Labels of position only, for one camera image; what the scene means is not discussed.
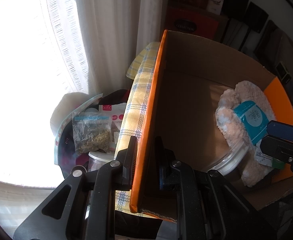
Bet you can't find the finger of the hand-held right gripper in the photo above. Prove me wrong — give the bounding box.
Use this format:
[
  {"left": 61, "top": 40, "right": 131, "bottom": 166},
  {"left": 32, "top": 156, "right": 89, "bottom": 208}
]
[
  {"left": 260, "top": 135, "right": 293, "bottom": 195},
  {"left": 266, "top": 120, "right": 293, "bottom": 143}
]

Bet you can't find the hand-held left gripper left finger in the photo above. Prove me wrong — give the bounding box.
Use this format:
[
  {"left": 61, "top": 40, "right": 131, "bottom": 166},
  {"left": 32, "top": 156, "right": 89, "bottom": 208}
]
[{"left": 13, "top": 136, "right": 138, "bottom": 240}]

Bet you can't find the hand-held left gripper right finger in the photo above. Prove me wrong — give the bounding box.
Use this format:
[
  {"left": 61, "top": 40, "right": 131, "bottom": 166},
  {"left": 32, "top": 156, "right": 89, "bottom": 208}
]
[{"left": 154, "top": 136, "right": 277, "bottom": 240}]

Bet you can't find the teal packet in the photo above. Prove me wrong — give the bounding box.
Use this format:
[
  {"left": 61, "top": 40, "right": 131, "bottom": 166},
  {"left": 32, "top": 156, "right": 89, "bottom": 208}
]
[{"left": 233, "top": 100, "right": 270, "bottom": 146}]

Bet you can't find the clear round plastic container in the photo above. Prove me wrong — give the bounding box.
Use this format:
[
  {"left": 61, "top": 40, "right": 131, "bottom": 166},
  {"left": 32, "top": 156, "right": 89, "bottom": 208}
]
[{"left": 206, "top": 140, "right": 249, "bottom": 176}]

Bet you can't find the orange cardboard box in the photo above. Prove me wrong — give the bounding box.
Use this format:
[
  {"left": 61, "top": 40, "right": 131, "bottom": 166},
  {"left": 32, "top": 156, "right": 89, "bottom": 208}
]
[{"left": 130, "top": 29, "right": 293, "bottom": 222}]

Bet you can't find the clear jar with white lid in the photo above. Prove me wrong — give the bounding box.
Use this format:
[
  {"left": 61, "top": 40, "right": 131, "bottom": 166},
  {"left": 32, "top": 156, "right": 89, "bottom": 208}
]
[{"left": 88, "top": 151, "right": 116, "bottom": 173}]

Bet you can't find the pink and white packet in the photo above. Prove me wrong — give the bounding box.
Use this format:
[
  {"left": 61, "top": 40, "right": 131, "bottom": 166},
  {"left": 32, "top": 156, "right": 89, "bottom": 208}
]
[{"left": 99, "top": 102, "right": 127, "bottom": 145}]

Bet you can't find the zip bag of green herbs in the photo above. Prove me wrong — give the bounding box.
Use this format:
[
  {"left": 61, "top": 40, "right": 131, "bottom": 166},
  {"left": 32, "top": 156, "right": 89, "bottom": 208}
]
[{"left": 72, "top": 112, "right": 111, "bottom": 155}]

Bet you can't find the green portable radio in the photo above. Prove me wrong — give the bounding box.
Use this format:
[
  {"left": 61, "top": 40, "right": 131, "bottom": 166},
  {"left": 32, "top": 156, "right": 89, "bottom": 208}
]
[{"left": 276, "top": 61, "right": 292, "bottom": 83}]

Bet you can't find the clear zippered storage bag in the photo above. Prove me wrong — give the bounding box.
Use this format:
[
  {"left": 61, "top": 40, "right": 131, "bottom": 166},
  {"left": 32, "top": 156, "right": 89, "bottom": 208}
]
[{"left": 54, "top": 94, "right": 104, "bottom": 167}]

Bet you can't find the yellow checked cloth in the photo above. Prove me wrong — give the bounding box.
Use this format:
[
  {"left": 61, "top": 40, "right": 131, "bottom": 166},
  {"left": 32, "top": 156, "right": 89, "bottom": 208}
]
[{"left": 114, "top": 42, "right": 160, "bottom": 214}]

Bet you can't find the brown sofa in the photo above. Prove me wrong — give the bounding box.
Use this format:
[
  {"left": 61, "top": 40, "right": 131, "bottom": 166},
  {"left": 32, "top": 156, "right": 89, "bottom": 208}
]
[{"left": 253, "top": 19, "right": 293, "bottom": 120}]

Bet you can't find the black speaker on stand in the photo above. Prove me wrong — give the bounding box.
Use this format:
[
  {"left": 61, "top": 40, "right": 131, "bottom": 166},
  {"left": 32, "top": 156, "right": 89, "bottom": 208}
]
[
  {"left": 238, "top": 2, "right": 269, "bottom": 52},
  {"left": 220, "top": 0, "right": 250, "bottom": 46}
]

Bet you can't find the red chocolate box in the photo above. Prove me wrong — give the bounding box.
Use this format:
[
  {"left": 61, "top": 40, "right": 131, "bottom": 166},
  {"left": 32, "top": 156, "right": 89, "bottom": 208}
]
[{"left": 166, "top": 6, "right": 219, "bottom": 40}]

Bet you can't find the white curtain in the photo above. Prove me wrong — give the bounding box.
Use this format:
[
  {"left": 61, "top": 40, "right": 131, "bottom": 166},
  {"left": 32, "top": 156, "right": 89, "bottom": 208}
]
[{"left": 37, "top": 0, "right": 172, "bottom": 95}]

